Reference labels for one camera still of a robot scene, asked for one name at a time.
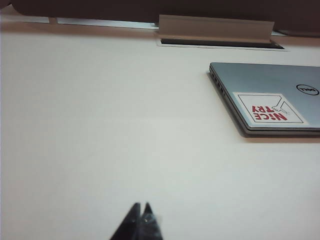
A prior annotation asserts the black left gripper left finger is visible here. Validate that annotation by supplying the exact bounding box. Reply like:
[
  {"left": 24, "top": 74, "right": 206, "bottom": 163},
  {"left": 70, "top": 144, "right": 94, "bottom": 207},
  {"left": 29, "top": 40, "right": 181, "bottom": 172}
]
[{"left": 109, "top": 201, "right": 142, "bottom": 240}]

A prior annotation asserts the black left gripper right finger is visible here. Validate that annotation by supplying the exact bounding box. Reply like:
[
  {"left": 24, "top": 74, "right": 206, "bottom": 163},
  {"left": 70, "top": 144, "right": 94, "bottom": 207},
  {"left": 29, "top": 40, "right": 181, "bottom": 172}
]
[{"left": 135, "top": 201, "right": 165, "bottom": 240}]

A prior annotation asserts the silver closed laptop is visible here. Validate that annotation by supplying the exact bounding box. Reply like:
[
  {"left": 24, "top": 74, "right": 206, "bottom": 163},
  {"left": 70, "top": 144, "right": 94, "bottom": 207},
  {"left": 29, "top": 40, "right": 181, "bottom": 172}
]
[{"left": 208, "top": 61, "right": 320, "bottom": 138}]

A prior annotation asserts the white red slogan sticker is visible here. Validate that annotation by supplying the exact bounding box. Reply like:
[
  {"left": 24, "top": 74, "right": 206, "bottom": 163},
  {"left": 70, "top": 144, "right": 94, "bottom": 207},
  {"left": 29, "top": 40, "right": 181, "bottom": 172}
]
[{"left": 232, "top": 91, "right": 308, "bottom": 125}]

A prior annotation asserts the white cable tray flap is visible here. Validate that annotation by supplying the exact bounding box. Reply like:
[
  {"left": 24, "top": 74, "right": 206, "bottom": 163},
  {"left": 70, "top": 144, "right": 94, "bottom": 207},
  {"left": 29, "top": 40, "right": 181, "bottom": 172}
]
[{"left": 157, "top": 14, "right": 275, "bottom": 42}]

